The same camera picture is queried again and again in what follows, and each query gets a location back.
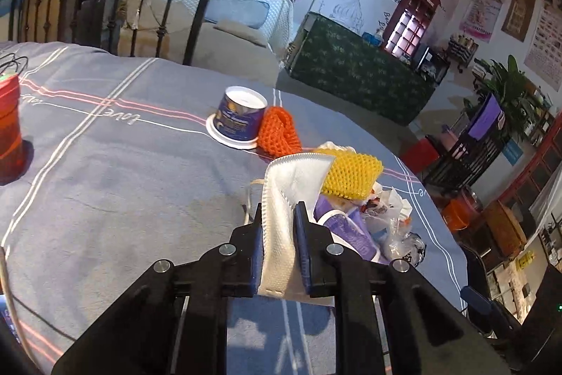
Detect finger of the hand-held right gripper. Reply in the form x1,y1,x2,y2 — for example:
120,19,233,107
461,286,523,336

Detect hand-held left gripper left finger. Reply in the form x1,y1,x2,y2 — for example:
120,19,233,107
52,203,264,375

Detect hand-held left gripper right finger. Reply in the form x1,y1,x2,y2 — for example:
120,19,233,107
294,201,512,375

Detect white face mask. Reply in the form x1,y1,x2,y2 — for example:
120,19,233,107
251,153,336,305

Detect purple packet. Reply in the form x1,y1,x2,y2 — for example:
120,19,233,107
314,195,380,261

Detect yellow foam fruit net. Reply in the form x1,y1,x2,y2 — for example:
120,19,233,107
318,149,385,199

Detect clear plastic wrapper pile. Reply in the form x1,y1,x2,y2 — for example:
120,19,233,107
364,186,426,266

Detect orange foam fruit net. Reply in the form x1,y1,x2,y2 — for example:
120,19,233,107
257,107,303,158

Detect blue upside-down paper cup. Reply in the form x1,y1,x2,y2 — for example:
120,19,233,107
206,86,268,148

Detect orange bucket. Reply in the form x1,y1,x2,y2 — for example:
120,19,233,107
441,197,481,231

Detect red framed door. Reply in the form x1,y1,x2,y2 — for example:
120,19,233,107
496,138,562,204

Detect grey striped bed sheet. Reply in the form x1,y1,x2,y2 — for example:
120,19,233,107
0,41,468,375

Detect black metal rack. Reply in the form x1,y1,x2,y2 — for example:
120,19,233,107
424,94,519,187

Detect red bag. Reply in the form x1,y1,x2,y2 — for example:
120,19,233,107
399,138,441,174

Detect pink basin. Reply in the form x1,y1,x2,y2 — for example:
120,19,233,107
443,131,466,158

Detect green cloth covered counter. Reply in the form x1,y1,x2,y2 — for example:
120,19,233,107
285,12,442,125

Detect purple towel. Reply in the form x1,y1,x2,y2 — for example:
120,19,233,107
466,94,503,141

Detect beige cushion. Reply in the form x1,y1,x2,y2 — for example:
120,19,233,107
213,20,273,48

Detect black display case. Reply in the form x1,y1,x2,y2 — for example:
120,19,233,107
413,45,451,86

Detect green potted plant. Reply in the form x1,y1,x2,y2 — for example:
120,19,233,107
474,55,549,138

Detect blue pillow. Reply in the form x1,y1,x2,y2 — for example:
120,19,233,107
205,0,269,28

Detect small bottle rack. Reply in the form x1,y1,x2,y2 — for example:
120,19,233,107
448,33,479,72

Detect red paper cup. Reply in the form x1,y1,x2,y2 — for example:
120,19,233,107
0,73,22,182

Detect blue wall sign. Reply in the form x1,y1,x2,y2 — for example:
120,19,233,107
503,140,523,162

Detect white text wall poster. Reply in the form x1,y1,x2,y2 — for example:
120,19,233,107
524,0,562,90

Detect pink wall poster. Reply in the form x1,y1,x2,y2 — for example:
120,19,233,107
459,0,514,44

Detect brown wall poster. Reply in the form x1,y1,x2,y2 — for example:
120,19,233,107
501,0,538,42

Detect thin black wire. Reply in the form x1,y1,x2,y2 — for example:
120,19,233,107
0,56,29,77

